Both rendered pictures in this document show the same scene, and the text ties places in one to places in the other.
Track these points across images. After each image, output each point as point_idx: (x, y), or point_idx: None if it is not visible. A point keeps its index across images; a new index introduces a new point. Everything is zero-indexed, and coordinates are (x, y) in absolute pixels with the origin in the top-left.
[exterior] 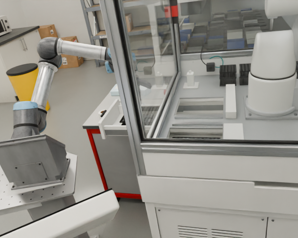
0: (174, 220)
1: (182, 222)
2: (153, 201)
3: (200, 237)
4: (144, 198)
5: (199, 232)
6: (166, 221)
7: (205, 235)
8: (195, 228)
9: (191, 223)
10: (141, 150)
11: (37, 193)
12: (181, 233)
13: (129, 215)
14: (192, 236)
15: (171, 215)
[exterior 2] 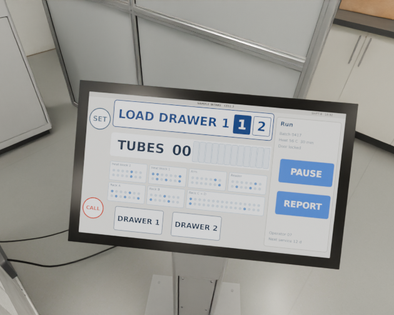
0: None
1: None
2: None
3: None
4: None
5: None
6: (2, 314)
7: None
8: None
9: None
10: None
11: None
12: (5, 306)
13: None
14: (0, 295)
15: None
